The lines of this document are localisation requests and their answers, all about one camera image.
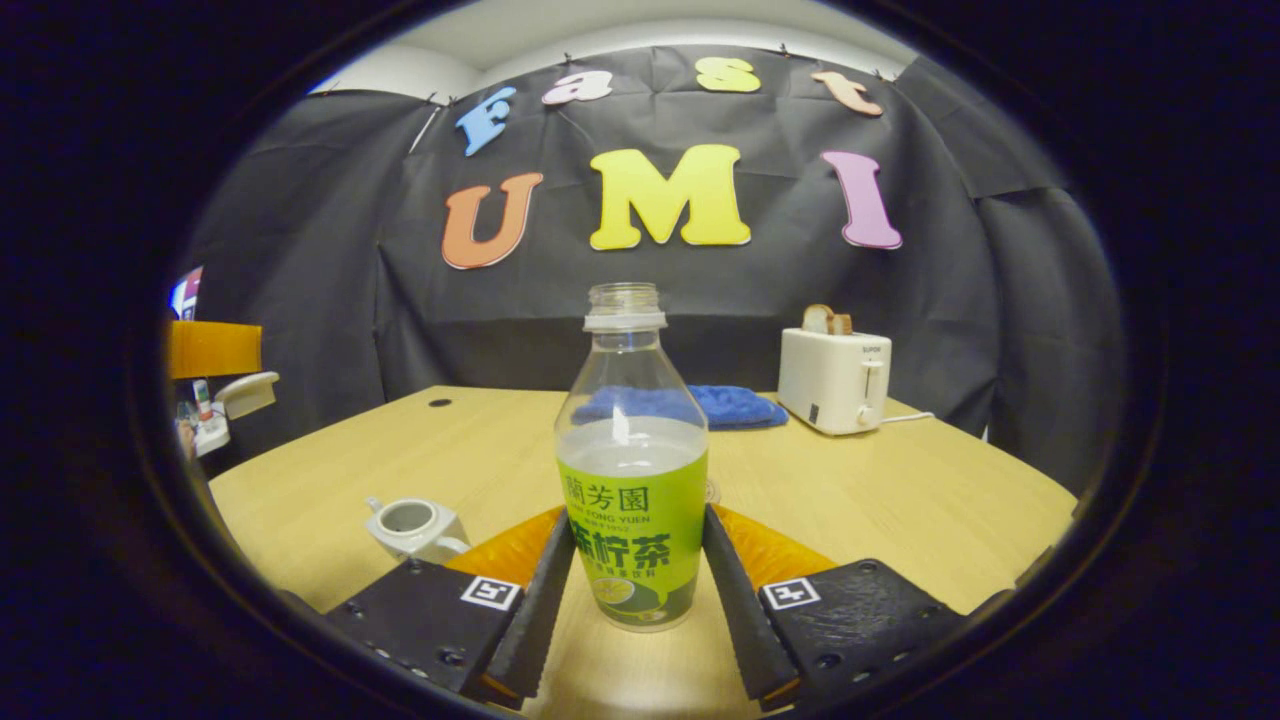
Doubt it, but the white teacup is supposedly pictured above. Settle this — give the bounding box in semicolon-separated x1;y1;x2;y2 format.
364;496;471;566

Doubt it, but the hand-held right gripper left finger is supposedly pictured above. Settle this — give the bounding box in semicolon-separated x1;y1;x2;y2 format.
325;505;579;711

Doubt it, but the wall poster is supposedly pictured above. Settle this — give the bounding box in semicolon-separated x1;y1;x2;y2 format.
168;265;204;321

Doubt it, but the white toaster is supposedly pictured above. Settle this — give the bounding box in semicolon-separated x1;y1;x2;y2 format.
777;327;893;437

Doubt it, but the blue towel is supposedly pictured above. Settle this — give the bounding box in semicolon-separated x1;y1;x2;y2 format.
572;385;789;432

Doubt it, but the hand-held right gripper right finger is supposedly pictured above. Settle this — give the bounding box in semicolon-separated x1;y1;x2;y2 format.
702;503;966;713

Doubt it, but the green label water bottle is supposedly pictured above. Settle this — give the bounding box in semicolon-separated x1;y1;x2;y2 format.
553;282;711;633

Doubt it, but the white power strip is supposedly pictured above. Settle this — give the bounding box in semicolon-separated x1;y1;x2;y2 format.
178;400;233;459

